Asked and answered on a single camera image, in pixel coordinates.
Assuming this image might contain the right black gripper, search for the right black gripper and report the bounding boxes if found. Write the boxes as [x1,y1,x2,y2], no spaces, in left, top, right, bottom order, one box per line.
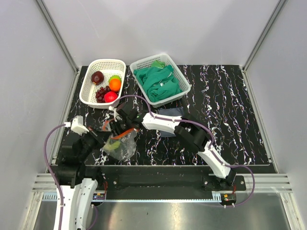
[109,118,133,145]

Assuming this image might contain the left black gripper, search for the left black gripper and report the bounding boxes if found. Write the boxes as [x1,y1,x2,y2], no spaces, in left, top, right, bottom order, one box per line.
[78,125,112,160]

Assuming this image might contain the pale green fake cabbage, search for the pale green fake cabbage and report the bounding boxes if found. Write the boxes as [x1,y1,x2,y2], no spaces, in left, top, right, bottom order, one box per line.
[103,140,120,152]

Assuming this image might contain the clear zip top bag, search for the clear zip top bag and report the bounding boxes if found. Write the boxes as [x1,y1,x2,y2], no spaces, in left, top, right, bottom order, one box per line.
[102,119,139,161]

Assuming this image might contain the red fake peach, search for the red fake peach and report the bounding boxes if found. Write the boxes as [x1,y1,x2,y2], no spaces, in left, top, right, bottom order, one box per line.
[104,91,118,103]

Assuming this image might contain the purple fake grapes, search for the purple fake grapes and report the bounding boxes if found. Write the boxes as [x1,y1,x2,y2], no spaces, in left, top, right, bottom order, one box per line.
[95,86,109,103]

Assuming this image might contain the orange fake fruit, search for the orange fake fruit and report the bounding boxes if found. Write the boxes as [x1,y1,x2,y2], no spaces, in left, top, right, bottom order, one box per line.
[109,78,121,92]

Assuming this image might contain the green fake apple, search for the green fake apple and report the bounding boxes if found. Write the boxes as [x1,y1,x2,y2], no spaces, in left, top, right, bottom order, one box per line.
[109,75,121,81]

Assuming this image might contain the dark red fake apple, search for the dark red fake apple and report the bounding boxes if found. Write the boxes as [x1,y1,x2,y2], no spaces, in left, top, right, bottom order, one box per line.
[91,71,105,85]

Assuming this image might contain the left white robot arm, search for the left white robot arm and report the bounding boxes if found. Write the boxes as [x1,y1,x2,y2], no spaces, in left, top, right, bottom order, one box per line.
[51,131,111,230]

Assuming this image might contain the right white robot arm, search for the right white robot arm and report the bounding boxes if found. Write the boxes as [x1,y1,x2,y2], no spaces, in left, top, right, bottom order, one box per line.
[109,103,236,191]

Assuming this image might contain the green cloth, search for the green cloth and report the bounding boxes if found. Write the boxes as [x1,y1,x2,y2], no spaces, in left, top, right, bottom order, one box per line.
[133,60,182,103]

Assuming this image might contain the grey folded towel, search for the grey folded towel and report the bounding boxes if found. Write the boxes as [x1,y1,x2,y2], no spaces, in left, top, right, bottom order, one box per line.
[158,107,184,138]

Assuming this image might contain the white oval perforated basket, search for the white oval perforated basket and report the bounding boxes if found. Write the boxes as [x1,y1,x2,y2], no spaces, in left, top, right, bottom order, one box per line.
[79,59,126,109]

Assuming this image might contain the left connector box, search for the left connector box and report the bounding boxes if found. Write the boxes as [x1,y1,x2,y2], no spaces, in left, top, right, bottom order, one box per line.
[93,191,106,200]

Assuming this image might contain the connector box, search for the connector box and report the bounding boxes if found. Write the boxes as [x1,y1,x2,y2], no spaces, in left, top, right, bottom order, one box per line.
[93,191,106,200]
[221,193,236,206]

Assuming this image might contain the white rectangular plastic basket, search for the white rectangular plastic basket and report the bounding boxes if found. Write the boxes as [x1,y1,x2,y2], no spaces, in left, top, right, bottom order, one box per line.
[130,53,191,108]

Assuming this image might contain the black marble pattern mat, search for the black marble pattern mat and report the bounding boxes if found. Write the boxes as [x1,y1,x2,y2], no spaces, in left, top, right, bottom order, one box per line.
[50,64,276,173]

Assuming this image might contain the right connector box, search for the right connector box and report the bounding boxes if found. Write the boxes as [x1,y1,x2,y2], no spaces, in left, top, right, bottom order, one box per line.
[221,193,236,206]

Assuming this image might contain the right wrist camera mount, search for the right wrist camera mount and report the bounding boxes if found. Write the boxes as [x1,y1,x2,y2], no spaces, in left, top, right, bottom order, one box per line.
[108,106,122,122]

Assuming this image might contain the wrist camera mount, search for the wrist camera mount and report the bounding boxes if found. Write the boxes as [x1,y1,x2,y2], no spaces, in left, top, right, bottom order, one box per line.
[71,115,89,136]
[108,106,122,122]

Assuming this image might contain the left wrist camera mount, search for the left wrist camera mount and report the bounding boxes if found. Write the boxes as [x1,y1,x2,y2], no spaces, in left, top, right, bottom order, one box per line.
[71,115,89,136]

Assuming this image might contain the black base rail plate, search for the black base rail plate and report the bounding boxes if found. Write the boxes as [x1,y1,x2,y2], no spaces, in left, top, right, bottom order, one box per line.
[86,165,247,201]

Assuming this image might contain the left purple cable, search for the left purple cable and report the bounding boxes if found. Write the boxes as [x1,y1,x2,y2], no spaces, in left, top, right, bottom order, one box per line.
[44,123,72,230]

